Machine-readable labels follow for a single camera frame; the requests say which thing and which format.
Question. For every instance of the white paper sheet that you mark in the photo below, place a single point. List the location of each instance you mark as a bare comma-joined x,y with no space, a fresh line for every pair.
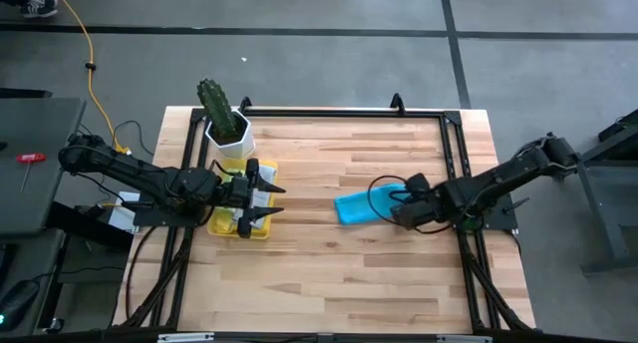
119,218

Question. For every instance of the black aluminium table frame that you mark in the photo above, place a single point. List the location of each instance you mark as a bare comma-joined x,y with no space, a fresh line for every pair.
349,113

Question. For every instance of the silver frame bracket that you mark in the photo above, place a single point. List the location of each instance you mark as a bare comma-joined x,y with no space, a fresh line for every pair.
463,339
184,337

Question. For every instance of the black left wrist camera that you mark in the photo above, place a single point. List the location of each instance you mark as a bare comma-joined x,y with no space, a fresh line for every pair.
238,189

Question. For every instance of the grey desk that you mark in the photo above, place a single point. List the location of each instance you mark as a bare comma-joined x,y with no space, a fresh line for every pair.
45,203

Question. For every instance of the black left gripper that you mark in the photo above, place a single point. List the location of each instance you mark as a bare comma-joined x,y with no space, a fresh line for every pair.
245,223

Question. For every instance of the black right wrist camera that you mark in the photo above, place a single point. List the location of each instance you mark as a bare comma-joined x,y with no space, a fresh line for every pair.
417,182

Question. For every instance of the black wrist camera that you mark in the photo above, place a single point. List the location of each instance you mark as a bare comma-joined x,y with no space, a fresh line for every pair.
417,182
238,189

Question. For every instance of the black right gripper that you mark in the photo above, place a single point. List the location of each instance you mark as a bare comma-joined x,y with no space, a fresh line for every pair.
416,213

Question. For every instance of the dark desk surface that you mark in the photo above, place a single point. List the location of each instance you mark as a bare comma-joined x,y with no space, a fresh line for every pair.
30,253

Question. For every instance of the translucent yellow plastic tray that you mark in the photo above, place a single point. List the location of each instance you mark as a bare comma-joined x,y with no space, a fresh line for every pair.
224,228

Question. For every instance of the black computer mouse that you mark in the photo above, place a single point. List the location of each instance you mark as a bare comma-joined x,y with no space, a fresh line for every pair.
17,303

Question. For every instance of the blue microfiber towel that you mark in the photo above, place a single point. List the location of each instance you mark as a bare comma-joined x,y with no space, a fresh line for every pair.
359,206

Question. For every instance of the grey metal stand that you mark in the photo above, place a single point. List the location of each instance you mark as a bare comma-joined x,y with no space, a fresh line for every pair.
613,198

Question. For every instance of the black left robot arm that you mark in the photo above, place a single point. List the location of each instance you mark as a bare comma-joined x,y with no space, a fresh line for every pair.
139,176

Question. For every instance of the person's shoe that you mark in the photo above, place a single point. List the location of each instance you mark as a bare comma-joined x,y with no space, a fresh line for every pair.
40,3

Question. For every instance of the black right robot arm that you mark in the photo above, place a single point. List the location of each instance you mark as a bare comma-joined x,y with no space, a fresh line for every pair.
508,176

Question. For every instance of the yellow power plug block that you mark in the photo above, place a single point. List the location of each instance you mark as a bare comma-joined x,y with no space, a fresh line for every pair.
122,149

